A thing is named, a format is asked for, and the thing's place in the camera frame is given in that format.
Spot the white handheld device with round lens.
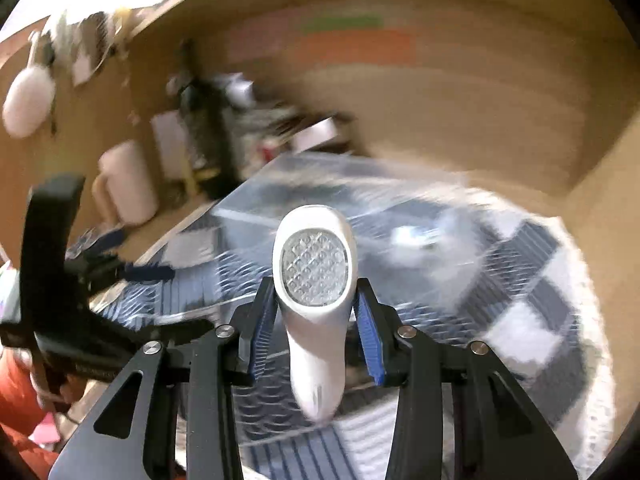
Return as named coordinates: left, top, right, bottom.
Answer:
left=272, top=205, right=358, bottom=422

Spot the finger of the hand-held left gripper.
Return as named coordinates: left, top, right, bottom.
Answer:
left=67, top=229, right=127, bottom=263
left=85, top=258, right=177, bottom=297

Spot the white oval object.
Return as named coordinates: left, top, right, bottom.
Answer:
left=2, top=66, right=56, bottom=139

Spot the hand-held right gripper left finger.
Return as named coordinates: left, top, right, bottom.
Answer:
left=47, top=277, right=280, bottom=480

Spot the grey white checkered mat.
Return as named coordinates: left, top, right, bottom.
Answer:
left=65, top=175, right=618, bottom=480

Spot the silver grey box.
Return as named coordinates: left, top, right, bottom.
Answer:
left=292, top=116, right=346, bottom=153

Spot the clear plastic tray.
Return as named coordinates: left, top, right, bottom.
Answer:
left=90, top=152, right=506, bottom=413

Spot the white mug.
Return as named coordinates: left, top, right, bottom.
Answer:
left=91, top=140, right=160, bottom=226

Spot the person's orange clothing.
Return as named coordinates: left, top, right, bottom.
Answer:
left=0, top=347, right=63, bottom=468

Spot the small white blue object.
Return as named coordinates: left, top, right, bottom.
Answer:
left=387, top=210, right=463, bottom=268

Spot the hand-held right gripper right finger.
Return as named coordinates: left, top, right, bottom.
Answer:
left=352, top=277, right=581, bottom=480

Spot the white box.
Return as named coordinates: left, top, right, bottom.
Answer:
left=150, top=110, right=193, bottom=183

